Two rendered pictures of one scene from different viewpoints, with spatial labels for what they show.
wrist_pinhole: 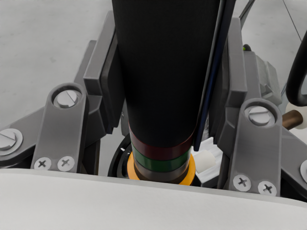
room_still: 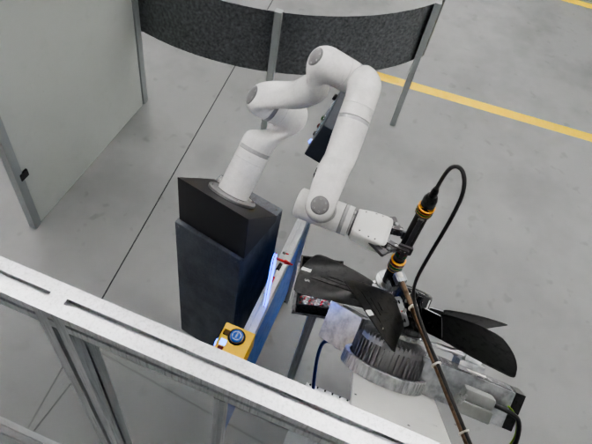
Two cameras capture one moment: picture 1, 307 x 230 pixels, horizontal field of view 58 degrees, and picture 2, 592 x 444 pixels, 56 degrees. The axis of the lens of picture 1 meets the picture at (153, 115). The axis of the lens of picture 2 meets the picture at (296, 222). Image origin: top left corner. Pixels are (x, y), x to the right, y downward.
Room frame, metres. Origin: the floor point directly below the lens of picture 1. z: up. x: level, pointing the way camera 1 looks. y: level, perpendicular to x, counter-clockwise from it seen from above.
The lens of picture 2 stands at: (-0.19, -0.92, 2.65)
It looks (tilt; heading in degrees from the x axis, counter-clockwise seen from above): 53 degrees down; 92
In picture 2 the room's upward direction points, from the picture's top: 13 degrees clockwise
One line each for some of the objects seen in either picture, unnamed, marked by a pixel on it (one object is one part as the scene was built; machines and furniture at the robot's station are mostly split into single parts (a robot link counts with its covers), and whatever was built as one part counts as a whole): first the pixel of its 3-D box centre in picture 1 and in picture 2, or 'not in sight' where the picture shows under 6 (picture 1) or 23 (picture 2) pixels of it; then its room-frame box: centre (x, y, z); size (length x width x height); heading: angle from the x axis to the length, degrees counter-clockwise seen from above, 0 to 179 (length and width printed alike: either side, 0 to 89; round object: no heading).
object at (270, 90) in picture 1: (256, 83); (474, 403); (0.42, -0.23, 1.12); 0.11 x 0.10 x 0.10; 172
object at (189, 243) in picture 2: not in sight; (225, 276); (-0.49, 0.34, 0.47); 0.30 x 0.30 x 0.93; 72
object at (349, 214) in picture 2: not in sight; (347, 219); (-0.09, 0.02, 1.49); 0.09 x 0.03 x 0.08; 82
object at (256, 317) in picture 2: not in sight; (271, 287); (-0.26, 0.14, 0.82); 0.90 x 0.04 x 0.08; 82
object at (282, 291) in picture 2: not in sight; (262, 329); (-0.26, 0.14, 0.45); 0.82 x 0.01 x 0.66; 82
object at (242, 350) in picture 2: not in sight; (229, 356); (-0.32, -0.25, 1.02); 0.16 x 0.10 x 0.11; 82
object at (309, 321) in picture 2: not in sight; (300, 348); (-0.08, 0.13, 0.40); 0.03 x 0.03 x 0.80; 7
